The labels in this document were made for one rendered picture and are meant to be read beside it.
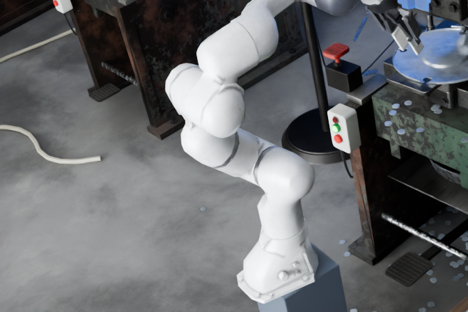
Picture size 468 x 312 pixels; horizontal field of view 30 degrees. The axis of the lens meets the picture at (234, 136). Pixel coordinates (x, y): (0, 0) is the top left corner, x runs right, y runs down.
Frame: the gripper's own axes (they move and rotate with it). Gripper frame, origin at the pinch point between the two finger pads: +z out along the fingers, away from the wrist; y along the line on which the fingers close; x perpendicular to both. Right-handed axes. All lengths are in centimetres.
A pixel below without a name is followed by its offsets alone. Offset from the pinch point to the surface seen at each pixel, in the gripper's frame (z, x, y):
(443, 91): 26.7, 1.4, -0.9
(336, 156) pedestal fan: 98, -8, -75
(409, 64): 18.2, 2.3, -9.3
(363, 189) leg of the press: 56, -26, -27
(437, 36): 25.3, 16.4, -11.9
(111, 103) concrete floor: 90, -31, -198
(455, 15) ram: 11.1, 16.5, -0.2
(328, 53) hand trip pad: 18.5, -2.2, -36.8
